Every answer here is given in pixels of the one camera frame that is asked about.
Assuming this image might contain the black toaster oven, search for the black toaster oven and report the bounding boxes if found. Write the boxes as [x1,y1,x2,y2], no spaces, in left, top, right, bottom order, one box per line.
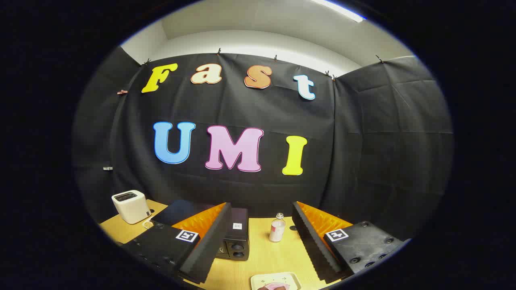
[151,199,250,261]

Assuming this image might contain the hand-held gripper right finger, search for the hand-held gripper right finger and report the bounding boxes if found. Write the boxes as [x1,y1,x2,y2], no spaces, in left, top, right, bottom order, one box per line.
[291,201,412,282]

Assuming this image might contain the clear bottle with white contents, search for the clear bottle with white contents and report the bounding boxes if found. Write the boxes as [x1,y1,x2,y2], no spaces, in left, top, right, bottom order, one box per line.
[269,213,286,242]

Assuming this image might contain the cream square cherry-print plate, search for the cream square cherry-print plate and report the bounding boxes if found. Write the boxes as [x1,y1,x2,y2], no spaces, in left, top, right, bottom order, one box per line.
[250,272,302,290]

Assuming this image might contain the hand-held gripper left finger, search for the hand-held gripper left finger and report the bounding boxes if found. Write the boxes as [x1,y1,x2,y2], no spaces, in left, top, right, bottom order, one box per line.
[115,202,233,284]

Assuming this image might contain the white toaster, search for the white toaster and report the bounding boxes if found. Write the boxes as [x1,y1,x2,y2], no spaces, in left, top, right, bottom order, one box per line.
[112,190,152,224]

